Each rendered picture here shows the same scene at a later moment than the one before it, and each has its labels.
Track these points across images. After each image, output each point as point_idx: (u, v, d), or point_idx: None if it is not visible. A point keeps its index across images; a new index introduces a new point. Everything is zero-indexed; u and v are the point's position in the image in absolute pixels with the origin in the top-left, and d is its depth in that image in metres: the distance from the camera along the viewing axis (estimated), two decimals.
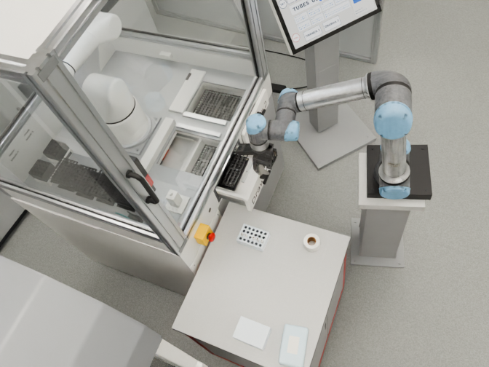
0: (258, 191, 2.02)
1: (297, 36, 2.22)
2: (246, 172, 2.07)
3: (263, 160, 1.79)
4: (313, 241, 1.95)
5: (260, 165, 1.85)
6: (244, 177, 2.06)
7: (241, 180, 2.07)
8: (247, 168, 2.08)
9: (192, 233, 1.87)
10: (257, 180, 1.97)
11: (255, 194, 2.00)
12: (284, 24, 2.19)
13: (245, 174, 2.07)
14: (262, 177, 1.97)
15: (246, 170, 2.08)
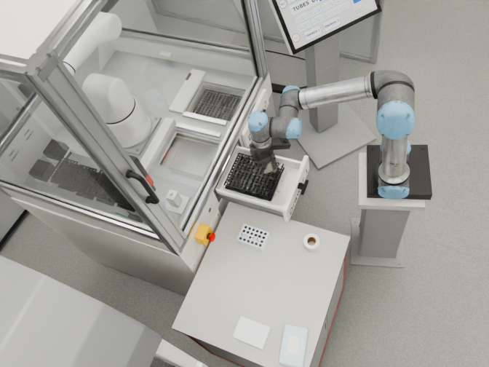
0: (295, 202, 1.96)
1: (297, 36, 2.22)
2: (281, 182, 2.02)
3: None
4: (313, 241, 1.95)
5: None
6: (279, 186, 2.01)
7: (276, 189, 2.02)
8: (283, 178, 2.03)
9: (192, 233, 1.87)
10: (295, 191, 1.92)
11: (292, 205, 1.94)
12: (284, 24, 2.19)
13: (281, 183, 2.01)
14: (300, 187, 1.92)
15: (281, 180, 2.02)
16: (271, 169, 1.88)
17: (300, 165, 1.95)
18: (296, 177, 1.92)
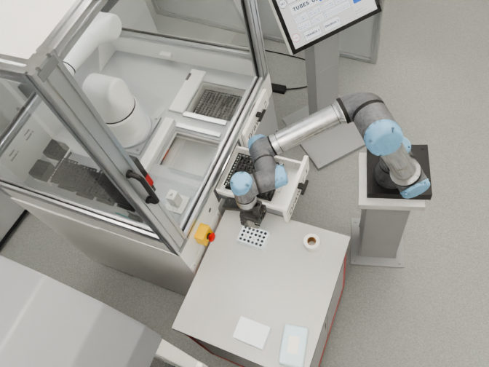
0: (295, 202, 1.96)
1: (297, 36, 2.22)
2: None
3: (251, 218, 1.66)
4: (313, 241, 1.95)
5: (249, 221, 1.72)
6: (279, 186, 2.01)
7: (276, 189, 2.02)
8: None
9: (192, 233, 1.87)
10: (295, 191, 1.92)
11: (292, 205, 1.94)
12: (284, 24, 2.19)
13: None
14: (300, 187, 1.92)
15: None
16: None
17: (300, 165, 1.95)
18: (296, 177, 1.92)
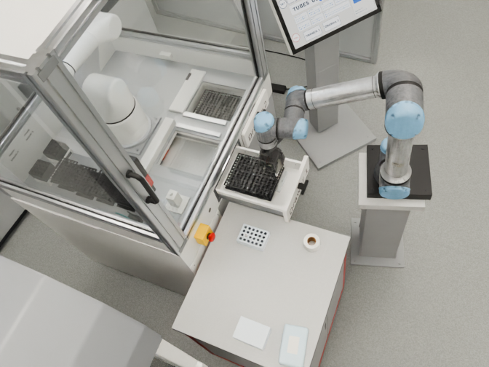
0: (295, 202, 1.96)
1: (297, 36, 2.22)
2: (281, 182, 2.02)
3: None
4: (313, 241, 1.95)
5: None
6: (279, 186, 2.01)
7: (276, 189, 2.02)
8: (283, 178, 2.03)
9: (192, 233, 1.87)
10: (295, 191, 1.92)
11: (292, 205, 1.94)
12: (284, 24, 2.19)
13: (281, 183, 2.01)
14: (300, 187, 1.92)
15: (281, 180, 2.02)
16: (279, 165, 1.87)
17: (300, 165, 1.95)
18: (296, 177, 1.92)
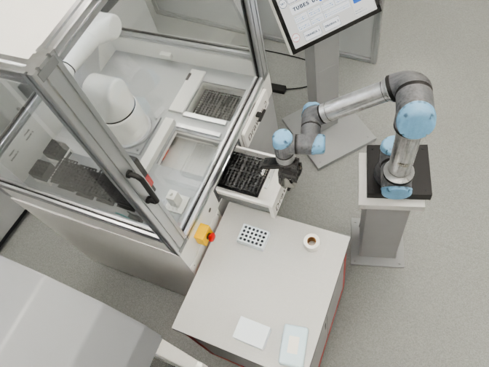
0: (281, 198, 1.98)
1: (297, 36, 2.22)
2: (268, 178, 2.04)
3: (289, 174, 1.81)
4: (313, 241, 1.95)
5: (286, 179, 1.87)
6: (266, 183, 2.03)
7: (263, 186, 2.04)
8: (270, 174, 2.05)
9: (192, 233, 1.87)
10: (281, 187, 1.94)
11: (279, 202, 1.96)
12: (284, 24, 2.19)
13: (268, 180, 2.03)
14: None
15: (268, 176, 2.04)
16: None
17: None
18: None
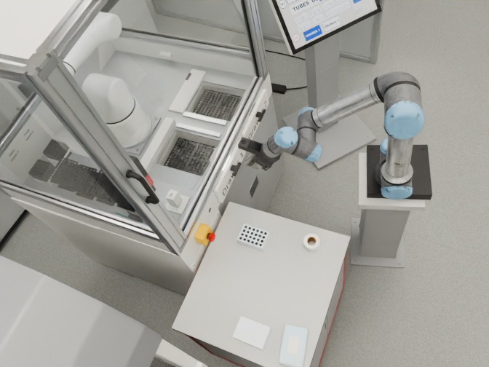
0: (229, 183, 2.07)
1: (297, 36, 2.22)
2: None
3: (265, 162, 1.80)
4: (313, 241, 1.95)
5: (255, 162, 1.85)
6: None
7: None
8: None
9: (192, 233, 1.87)
10: (228, 172, 2.02)
11: (226, 186, 2.04)
12: (284, 24, 2.19)
13: None
14: (232, 169, 2.02)
15: None
16: None
17: (234, 148, 2.05)
18: (229, 159, 2.03)
